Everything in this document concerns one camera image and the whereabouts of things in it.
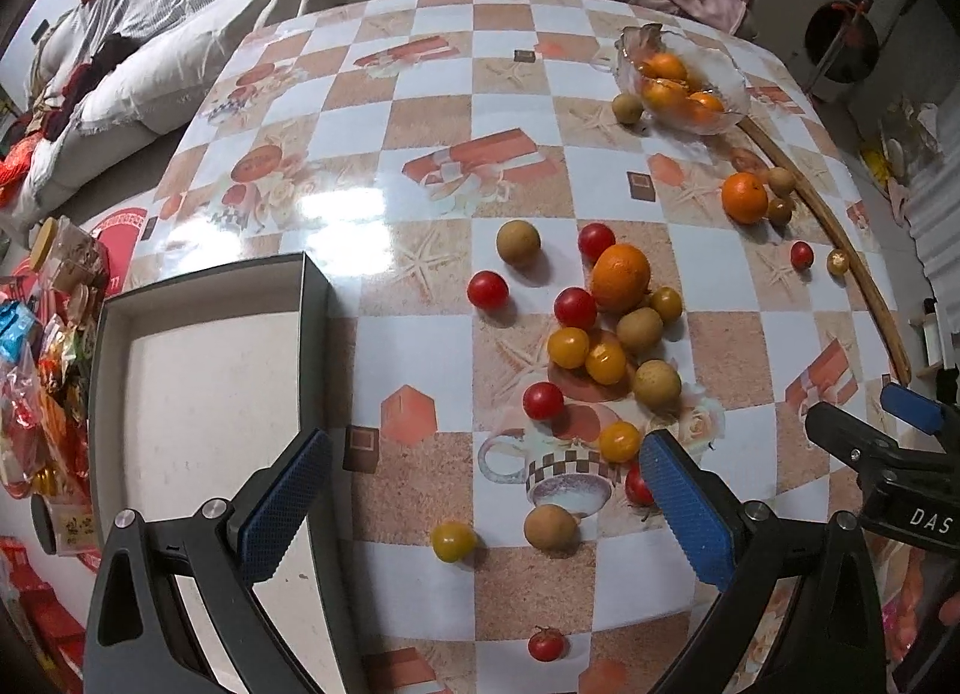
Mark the longan beside bowl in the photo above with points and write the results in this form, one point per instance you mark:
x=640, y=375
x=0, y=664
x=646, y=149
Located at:
x=627, y=109

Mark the large orange in cluster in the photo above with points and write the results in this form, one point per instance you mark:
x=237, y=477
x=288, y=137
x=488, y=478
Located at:
x=619, y=278

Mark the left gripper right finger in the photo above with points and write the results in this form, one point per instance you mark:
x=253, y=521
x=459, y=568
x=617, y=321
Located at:
x=831, y=637

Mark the orange in bowl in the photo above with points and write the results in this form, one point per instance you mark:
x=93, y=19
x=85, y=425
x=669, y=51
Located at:
x=702, y=109
x=663, y=65
x=663, y=96

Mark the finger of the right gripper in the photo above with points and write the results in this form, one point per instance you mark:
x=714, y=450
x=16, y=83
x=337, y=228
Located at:
x=862, y=442
x=911, y=408

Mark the glass fruit bowl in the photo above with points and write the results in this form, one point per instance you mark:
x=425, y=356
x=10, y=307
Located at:
x=709, y=70

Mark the shallow white tray box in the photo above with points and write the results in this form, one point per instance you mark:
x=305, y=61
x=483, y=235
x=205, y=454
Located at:
x=199, y=381

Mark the orange near table edge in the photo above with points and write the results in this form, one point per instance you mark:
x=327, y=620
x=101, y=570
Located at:
x=744, y=198

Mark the red gift box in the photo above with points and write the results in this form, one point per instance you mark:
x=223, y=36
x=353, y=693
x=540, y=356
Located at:
x=54, y=637

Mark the small dark yellow tomato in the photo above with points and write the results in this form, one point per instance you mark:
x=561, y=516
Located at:
x=667, y=303

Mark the dark longan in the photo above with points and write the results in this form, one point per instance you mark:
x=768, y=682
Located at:
x=780, y=212

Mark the longan by edge orange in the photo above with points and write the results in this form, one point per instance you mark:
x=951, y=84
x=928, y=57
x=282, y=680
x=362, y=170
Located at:
x=782, y=182

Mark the black lidded jar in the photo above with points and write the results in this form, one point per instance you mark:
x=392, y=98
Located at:
x=64, y=529

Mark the red cherry tomato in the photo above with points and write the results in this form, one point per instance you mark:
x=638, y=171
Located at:
x=576, y=308
x=487, y=291
x=593, y=240
x=543, y=401

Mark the orange in bowl top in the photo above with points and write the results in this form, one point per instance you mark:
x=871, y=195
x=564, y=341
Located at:
x=663, y=65

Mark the longan beside orange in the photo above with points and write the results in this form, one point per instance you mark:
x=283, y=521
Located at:
x=640, y=331

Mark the orange in bowl middle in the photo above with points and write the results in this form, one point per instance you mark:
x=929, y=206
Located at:
x=663, y=96

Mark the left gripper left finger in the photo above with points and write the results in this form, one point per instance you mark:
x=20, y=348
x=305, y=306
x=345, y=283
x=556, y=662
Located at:
x=139, y=636

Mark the golden tomato at edge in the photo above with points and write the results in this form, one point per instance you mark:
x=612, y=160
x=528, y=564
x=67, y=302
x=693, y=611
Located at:
x=838, y=263

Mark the clear snack jar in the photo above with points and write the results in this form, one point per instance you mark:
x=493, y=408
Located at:
x=64, y=256

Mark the red round mat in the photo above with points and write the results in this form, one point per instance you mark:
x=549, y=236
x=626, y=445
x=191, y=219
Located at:
x=119, y=232

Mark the yellow tomato front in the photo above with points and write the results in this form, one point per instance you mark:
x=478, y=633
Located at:
x=453, y=541

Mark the orange in bowl right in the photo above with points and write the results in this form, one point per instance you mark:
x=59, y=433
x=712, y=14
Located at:
x=702, y=109

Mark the red cherry tomato top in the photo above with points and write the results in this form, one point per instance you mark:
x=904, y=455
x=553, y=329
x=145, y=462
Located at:
x=593, y=240

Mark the red tomato with stem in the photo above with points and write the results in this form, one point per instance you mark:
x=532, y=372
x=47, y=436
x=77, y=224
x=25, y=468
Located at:
x=547, y=645

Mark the wooden curved stick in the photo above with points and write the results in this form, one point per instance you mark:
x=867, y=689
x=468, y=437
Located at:
x=876, y=305

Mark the snack bag pile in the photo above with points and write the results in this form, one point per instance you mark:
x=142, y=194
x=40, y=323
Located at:
x=47, y=355

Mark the yellow cherry tomato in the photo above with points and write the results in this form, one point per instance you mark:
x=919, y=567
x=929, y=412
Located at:
x=606, y=362
x=619, y=442
x=568, y=347

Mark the white sofa cushion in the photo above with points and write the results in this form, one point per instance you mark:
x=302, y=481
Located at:
x=168, y=52

